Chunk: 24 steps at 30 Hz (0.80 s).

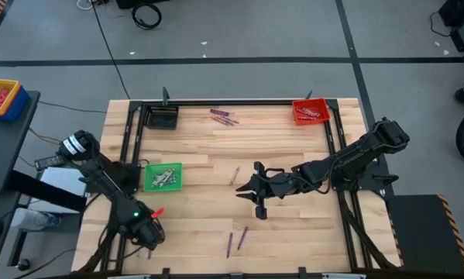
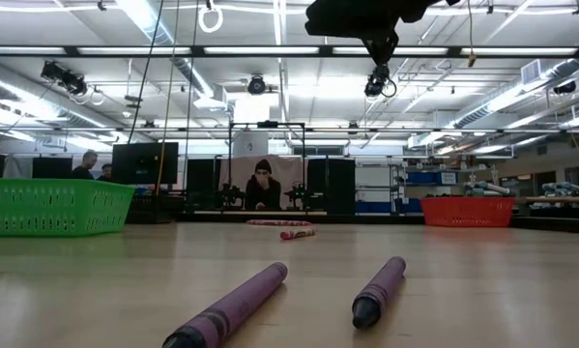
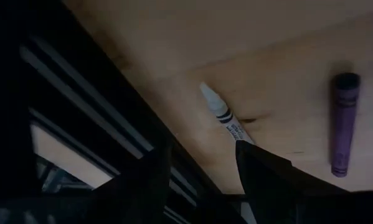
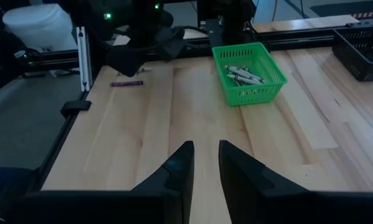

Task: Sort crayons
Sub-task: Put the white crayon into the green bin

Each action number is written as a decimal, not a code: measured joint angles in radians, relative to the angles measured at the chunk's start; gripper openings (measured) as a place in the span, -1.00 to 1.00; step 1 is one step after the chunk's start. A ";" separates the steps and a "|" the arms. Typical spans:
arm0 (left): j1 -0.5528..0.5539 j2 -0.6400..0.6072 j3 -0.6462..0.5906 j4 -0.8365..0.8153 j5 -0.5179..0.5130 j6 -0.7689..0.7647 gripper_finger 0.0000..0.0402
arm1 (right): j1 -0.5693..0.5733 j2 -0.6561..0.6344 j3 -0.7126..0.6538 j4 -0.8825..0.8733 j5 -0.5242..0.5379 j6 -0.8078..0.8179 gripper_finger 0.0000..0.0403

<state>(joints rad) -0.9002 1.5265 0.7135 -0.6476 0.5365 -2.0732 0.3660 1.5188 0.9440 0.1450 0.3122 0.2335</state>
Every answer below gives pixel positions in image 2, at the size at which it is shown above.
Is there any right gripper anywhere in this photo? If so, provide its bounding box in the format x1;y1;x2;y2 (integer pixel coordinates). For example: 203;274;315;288
304;0;462;67

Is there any purple crayon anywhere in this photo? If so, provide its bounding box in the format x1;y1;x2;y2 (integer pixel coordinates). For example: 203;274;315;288
161;262;289;348
351;255;407;331

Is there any round black ceiling fixture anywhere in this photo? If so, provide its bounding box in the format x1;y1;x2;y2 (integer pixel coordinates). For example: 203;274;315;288
247;74;267;96

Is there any blue storage bin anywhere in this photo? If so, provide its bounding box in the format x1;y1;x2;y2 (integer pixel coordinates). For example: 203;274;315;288
404;171;459;187

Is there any black panel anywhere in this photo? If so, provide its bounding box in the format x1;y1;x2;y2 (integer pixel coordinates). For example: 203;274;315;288
186;158;221;214
306;158;357;217

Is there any beige backdrop cloth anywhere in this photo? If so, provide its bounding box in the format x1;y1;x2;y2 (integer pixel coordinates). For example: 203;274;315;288
218;155;309;194

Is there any red plastic basket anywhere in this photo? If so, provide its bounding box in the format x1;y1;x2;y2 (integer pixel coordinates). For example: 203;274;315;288
420;196;516;228

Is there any wooden workbench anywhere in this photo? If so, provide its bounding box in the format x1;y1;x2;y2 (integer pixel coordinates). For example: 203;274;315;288
525;195;579;204

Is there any large black monitor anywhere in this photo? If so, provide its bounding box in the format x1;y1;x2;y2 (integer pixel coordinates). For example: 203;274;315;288
111;141;180;186

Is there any black plastic basket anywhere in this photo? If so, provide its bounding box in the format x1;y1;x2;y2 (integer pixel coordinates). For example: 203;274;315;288
127;194;184;224

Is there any small black monitor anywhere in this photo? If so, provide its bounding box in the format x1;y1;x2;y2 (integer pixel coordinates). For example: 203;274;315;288
31;157;73;179

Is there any green plastic basket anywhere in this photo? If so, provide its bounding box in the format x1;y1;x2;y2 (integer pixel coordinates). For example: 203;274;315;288
0;177;136;238

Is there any black ceiling camera with cable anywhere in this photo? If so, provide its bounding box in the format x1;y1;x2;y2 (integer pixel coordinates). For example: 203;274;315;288
364;65;397;98

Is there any yellow cable with hook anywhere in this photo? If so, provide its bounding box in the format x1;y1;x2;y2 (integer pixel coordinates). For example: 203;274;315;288
466;0;478;68

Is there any black station frame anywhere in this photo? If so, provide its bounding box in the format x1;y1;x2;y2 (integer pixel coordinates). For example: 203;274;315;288
228;120;306;214

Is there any white cable ring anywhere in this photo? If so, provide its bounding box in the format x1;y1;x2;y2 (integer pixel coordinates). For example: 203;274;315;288
197;2;224;34

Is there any black aluminium table frame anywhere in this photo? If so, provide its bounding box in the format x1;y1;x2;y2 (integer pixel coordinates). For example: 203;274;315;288
175;211;579;233

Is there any yellow hanging cable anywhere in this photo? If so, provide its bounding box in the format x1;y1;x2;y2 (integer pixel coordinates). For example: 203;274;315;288
156;0;181;194

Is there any black hanging cable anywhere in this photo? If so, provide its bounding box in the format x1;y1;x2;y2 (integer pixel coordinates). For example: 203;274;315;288
127;0;165;144

